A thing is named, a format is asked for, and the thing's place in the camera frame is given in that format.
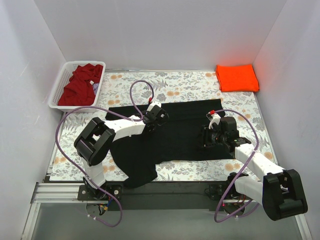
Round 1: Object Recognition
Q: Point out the black t-shirt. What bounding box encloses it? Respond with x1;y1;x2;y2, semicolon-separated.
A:
110;99;232;189

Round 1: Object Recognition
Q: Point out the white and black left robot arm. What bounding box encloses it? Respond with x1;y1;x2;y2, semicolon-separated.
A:
74;102;169;200

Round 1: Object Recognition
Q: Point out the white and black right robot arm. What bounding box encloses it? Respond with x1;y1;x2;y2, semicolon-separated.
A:
201;112;308;221

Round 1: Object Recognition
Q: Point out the floral patterned table mat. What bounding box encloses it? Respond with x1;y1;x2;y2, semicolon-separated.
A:
48;71;277;182

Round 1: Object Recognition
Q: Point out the folded orange t-shirt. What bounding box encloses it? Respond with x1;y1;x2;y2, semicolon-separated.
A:
215;64;260;92

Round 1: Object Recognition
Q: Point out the lavender garment in basket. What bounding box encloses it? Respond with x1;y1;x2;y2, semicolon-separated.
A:
90;81;100;96

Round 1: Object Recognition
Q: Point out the red t-shirt in basket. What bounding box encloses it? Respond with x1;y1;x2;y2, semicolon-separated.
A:
57;63;103;107

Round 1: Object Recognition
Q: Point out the white plastic laundry basket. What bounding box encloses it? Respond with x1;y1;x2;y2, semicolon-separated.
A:
48;60;106;113

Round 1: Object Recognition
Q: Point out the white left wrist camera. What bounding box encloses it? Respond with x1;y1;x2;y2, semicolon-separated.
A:
146;98;162;112

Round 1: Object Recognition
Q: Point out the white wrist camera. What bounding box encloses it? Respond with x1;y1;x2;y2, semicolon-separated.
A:
146;98;162;112
206;110;221;130

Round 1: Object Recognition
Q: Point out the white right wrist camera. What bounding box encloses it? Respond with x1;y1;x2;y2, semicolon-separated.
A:
206;110;221;130

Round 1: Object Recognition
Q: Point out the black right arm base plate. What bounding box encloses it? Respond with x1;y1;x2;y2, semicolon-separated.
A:
208;181;246;201

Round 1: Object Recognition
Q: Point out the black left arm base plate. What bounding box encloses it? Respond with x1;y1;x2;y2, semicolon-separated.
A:
77;183;122;201

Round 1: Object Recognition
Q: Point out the aluminium front rail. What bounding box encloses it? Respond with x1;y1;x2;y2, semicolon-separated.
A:
31;181;301;204

